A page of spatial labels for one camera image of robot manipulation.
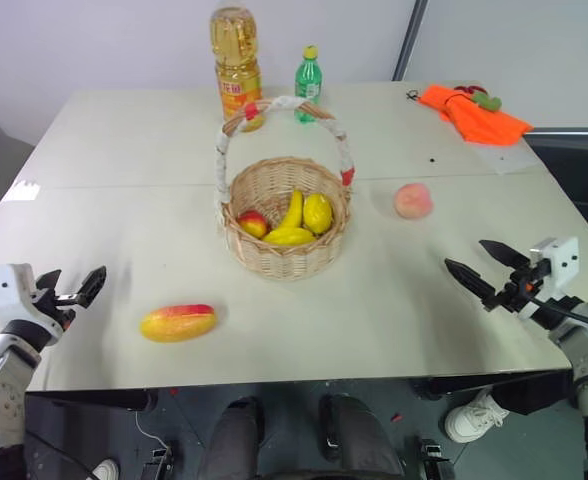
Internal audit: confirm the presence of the yellow red mango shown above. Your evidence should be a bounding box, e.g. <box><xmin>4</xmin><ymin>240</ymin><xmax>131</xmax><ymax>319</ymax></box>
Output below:
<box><xmin>139</xmin><ymin>303</ymin><xmax>217</xmax><ymax>345</ymax></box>

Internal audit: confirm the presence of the wicker basket with handle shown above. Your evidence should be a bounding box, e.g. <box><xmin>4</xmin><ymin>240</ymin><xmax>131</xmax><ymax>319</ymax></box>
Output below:
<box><xmin>214</xmin><ymin>95</ymin><xmax>358</xmax><ymax>283</ymax></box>

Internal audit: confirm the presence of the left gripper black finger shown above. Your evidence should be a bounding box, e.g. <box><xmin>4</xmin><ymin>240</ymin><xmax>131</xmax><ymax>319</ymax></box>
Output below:
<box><xmin>73</xmin><ymin>265</ymin><xmax>108</xmax><ymax>307</ymax></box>
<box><xmin>35</xmin><ymin>269</ymin><xmax>63</xmax><ymax>297</ymax></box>

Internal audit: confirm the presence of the large cooking oil bottle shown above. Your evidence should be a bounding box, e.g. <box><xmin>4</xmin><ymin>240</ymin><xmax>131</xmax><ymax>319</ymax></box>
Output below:
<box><xmin>209</xmin><ymin>0</ymin><xmax>265</xmax><ymax>134</ymax></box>

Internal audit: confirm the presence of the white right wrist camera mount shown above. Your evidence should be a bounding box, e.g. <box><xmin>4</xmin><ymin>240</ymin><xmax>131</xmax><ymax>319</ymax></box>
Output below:
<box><xmin>517</xmin><ymin>236</ymin><xmax>581</xmax><ymax>321</ymax></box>

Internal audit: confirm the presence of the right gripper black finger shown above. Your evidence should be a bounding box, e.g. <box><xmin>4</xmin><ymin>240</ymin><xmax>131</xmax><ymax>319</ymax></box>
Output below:
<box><xmin>443</xmin><ymin>257</ymin><xmax>501</xmax><ymax>313</ymax></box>
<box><xmin>478</xmin><ymin>239</ymin><xmax>531</xmax><ymax>274</ymax></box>

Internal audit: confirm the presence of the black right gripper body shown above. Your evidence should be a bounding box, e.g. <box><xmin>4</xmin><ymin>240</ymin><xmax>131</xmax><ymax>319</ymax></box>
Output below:
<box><xmin>492</xmin><ymin>259</ymin><xmax>551</xmax><ymax>313</ymax></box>

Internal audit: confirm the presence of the grey window frame post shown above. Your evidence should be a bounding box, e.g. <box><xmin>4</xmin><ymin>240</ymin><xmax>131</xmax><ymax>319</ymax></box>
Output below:
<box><xmin>390</xmin><ymin>0</ymin><xmax>431</xmax><ymax>82</ymax></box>

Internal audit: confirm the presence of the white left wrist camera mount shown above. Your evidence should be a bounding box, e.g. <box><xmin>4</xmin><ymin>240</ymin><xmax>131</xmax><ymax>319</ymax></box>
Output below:
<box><xmin>0</xmin><ymin>263</ymin><xmax>76</xmax><ymax>347</ymax></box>

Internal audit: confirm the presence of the orange cloth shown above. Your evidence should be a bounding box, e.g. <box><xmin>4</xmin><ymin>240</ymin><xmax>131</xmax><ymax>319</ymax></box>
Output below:
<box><xmin>418</xmin><ymin>84</ymin><xmax>535</xmax><ymax>146</ymax></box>

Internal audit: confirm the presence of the yellow lemon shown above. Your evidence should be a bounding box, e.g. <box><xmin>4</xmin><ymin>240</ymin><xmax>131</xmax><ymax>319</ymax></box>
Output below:
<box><xmin>301</xmin><ymin>192</ymin><xmax>335</xmax><ymax>236</ymax></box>

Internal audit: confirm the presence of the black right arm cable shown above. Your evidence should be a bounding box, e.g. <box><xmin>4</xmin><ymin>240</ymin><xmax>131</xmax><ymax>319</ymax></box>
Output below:
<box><xmin>525</xmin><ymin>296</ymin><xmax>588</xmax><ymax>332</ymax></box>

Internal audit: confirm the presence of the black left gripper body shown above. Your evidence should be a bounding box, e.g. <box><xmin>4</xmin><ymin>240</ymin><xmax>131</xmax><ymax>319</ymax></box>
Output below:
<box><xmin>31</xmin><ymin>284</ymin><xmax>81</xmax><ymax>334</ymax></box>

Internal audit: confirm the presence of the green red plush toy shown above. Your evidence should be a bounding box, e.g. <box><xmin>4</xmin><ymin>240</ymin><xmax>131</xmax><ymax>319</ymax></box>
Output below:
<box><xmin>453</xmin><ymin>85</ymin><xmax>504</xmax><ymax>112</ymax></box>

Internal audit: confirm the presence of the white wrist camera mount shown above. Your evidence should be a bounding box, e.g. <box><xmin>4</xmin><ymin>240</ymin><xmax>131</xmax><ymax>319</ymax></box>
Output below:
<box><xmin>0</xmin><ymin>263</ymin><xmax>76</xmax><ymax>347</ymax></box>
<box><xmin>517</xmin><ymin>236</ymin><xmax>581</xmax><ymax>321</ymax></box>

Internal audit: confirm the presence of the small green plastic bottle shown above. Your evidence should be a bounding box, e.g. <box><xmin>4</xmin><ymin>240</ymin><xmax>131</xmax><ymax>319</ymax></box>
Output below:
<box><xmin>293</xmin><ymin>45</ymin><xmax>324</xmax><ymax>124</ymax></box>

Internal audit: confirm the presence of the white sneaker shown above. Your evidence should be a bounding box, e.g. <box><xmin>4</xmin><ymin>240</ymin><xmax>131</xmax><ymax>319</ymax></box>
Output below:
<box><xmin>444</xmin><ymin>386</ymin><xmax>511</xmax><ymax>444</ymax></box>
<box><xmin>92</xmin><ymin>458</ymin><xmax>121</xmax><ymax>480</ymax></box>

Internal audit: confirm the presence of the yellow banana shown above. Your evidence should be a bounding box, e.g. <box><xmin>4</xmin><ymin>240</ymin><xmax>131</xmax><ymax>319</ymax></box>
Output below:
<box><xmin>271</xmin><ymin>189</ymin><xmax>307</xmax><ymax>232</ymax></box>

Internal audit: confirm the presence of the pink peach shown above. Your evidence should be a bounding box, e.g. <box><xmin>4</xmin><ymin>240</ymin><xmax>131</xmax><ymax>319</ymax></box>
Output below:
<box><xmin>392</xmin><ymin>182</ymin><xmax>433</xmax><ymax>221</ymax></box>

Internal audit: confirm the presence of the thin white floor cable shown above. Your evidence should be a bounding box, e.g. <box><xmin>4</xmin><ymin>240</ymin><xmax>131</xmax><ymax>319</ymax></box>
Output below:
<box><xmin>134</xmin><ymin>410</ymin><xmax>171</xmax><ymax>452</ymax></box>

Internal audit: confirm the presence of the red yellow apple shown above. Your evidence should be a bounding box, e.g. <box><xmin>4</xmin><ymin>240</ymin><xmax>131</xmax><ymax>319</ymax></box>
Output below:
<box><xmin>237</xmin><ymin>209</ymin><xmax>270</xmax><ymax>239</ymax></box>

